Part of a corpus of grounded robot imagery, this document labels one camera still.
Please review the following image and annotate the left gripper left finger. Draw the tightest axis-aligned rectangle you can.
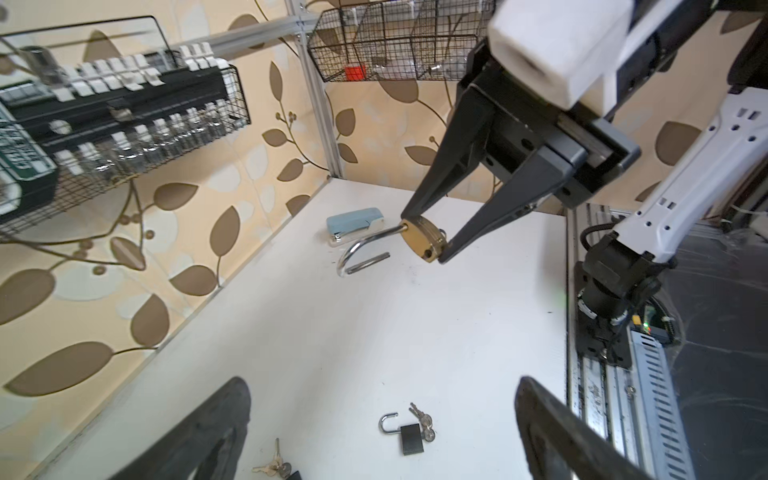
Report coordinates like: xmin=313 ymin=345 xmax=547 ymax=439
xmin=113 ymin=377 xmax=251 ymax=479

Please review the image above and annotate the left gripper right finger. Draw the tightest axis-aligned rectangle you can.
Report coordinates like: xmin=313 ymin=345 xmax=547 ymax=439
xmin=514 ymin=376 xmax=648 ymax=479

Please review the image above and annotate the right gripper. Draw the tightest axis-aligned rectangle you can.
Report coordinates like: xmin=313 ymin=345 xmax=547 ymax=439
xmin=401 ymin=38 xmax=641 ymax=264

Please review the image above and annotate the brass padlock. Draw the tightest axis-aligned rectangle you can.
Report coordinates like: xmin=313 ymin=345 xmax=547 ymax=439
xmin=337 ymin=217 xmax=447 ymax=277

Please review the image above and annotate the black padlock with keys middle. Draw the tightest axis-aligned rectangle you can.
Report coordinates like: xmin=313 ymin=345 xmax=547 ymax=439
xmin=378 ymin=402 xmax=436 ymax=456

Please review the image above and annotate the black padlock with keys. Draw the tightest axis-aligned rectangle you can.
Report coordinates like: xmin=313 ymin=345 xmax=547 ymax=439
xmin=251 ymin=438 xmax=303 ymax=480
xmin=378 ymin=402 xmax=436 ymax=456

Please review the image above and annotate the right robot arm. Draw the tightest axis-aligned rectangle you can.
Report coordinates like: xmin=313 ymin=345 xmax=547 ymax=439
xmin=402 ymin=1 xmax=767 ymax=326

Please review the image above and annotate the black padlock with keys bottom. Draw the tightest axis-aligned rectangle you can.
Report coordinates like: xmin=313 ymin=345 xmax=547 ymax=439
xmin=251 ymin=438 xmax=303 ymax=480

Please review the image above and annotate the red cap in basket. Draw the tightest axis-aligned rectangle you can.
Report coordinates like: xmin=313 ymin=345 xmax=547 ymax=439
xmin=344 ymin=64 xmax=368 ymax=82

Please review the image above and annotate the light blue stapler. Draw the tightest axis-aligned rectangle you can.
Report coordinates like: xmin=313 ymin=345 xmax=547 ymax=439
xmin=326 ymin=208 xmax=385 ymax=247

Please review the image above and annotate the black tool rack in basket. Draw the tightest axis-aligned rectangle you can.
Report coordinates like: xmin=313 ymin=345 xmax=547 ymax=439
xmin=1 ymin=45 xmax=250 ymax=224

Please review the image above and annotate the right wire basket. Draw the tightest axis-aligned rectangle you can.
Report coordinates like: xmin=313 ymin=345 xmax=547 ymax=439
xmin=308 ymin=1 xmax=496 ymax=82

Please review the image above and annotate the wire basket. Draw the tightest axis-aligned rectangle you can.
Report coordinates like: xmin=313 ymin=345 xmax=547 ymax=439
xmin=308 ymin=1 xmax=496 ymax=82
xmin=1 ymin=15 xmax=251 ymax=242

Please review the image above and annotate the back wire basket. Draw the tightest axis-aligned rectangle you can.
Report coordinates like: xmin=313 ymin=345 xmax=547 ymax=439
xmin=1 ymin=15 xmax=251 ymax=242

